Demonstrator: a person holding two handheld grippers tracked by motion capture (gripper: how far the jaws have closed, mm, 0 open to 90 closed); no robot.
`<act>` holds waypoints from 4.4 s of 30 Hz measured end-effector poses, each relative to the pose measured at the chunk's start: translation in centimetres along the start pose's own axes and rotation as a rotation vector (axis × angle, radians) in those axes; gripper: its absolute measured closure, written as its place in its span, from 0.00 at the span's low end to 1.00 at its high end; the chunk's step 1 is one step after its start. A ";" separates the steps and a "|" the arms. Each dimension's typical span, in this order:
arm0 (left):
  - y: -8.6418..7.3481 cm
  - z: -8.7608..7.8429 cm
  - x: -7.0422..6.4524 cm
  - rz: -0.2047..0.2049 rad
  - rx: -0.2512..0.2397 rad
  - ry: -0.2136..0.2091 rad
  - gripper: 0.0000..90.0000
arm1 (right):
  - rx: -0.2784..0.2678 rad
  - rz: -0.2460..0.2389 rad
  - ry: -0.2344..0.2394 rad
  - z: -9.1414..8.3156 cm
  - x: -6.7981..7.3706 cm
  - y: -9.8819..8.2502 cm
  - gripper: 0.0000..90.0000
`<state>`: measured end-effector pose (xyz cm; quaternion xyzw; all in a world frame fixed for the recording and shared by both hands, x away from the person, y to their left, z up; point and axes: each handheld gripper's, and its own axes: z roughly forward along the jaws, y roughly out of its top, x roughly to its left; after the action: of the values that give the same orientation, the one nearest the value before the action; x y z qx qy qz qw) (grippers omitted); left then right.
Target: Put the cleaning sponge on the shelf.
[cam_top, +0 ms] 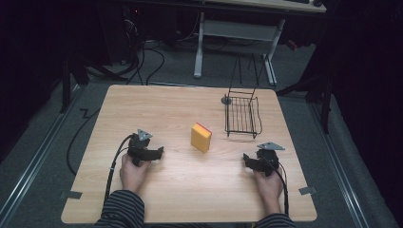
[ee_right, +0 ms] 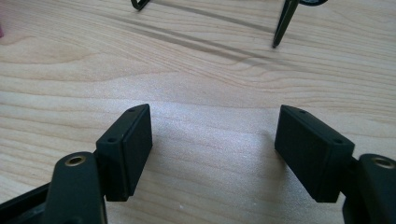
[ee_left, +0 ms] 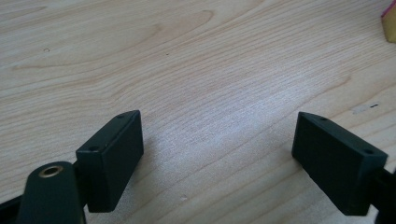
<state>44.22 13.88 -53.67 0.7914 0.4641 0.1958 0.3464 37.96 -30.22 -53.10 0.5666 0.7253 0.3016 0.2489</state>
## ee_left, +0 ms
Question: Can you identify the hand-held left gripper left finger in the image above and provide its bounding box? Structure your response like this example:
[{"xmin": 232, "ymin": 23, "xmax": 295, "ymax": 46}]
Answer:
[{"xmin": 75, "ymin": 109, "xmax": 145, "ymax": 214}]

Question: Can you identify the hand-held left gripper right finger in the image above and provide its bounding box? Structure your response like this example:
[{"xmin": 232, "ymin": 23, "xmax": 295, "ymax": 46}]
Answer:
[{"xmin": 290, "ymin": 111, "xmax": 389, "ymax": 217}]

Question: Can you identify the yellow block with pink edge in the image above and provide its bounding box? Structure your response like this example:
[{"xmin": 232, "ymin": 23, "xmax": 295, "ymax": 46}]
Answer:
[{"xmin": 380, "ymin": 2, "xmax": 396, "ymax": 44}]

